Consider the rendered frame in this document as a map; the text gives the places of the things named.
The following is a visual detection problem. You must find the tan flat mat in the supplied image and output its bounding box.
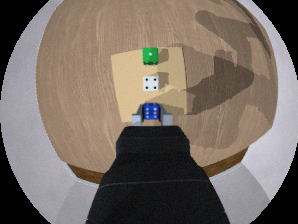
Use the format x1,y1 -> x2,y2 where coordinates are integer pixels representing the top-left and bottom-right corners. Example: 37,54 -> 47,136
111,47 -> 187,122

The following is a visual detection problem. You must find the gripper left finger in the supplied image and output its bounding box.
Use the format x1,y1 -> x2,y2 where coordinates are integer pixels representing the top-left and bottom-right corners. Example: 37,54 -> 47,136
131,104 -> 144,126

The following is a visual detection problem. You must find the grey die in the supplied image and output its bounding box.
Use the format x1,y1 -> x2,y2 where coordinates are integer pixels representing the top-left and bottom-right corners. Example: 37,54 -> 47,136
143,76 -> 159,91

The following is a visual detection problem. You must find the green die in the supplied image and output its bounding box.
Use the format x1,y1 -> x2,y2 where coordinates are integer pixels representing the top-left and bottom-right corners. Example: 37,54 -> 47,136
143,48 -> 158,65

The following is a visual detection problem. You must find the blue die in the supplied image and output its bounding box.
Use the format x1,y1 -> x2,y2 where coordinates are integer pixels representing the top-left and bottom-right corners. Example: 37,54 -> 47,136
144,103 -> 159,120

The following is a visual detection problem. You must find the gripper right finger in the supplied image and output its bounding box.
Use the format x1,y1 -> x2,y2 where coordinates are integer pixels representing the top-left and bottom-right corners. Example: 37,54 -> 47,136
158,104 -> 173,126

